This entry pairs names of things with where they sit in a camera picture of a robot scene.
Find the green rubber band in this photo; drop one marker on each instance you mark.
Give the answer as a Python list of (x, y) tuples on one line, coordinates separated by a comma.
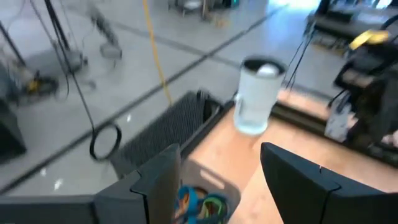
[(222, 205)]

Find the yellow tag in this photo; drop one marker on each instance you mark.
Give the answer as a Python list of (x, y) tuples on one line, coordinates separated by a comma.
[(367, 38)]

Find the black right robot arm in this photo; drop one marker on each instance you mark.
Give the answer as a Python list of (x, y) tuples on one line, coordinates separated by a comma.
[(379, 93)]

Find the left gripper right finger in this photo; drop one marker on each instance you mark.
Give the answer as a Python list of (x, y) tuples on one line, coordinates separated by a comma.
[(311, 199)]

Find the white bracket plate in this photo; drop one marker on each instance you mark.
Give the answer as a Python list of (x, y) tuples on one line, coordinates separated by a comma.
[(337, 124)]

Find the black mesh box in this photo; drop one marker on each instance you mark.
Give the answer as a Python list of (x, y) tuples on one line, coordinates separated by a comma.
[(168, 127)]

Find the white cylindrical container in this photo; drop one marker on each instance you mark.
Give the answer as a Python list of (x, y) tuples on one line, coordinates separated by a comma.
[(255, 102)]

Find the black tower box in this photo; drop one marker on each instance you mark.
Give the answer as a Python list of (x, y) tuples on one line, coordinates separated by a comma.
[(11, 137)]

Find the white ball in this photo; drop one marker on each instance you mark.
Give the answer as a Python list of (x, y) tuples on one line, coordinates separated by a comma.
[(268, 71)]

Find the small blue rubber band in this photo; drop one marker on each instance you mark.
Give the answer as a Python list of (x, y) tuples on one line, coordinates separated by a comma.
[(190, 199)]

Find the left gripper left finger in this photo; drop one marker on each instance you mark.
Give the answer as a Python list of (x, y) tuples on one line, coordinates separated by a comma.
[(155, 193)]

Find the grey plastic bin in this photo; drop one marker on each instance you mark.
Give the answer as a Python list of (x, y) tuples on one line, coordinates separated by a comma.
[(214, 182)]

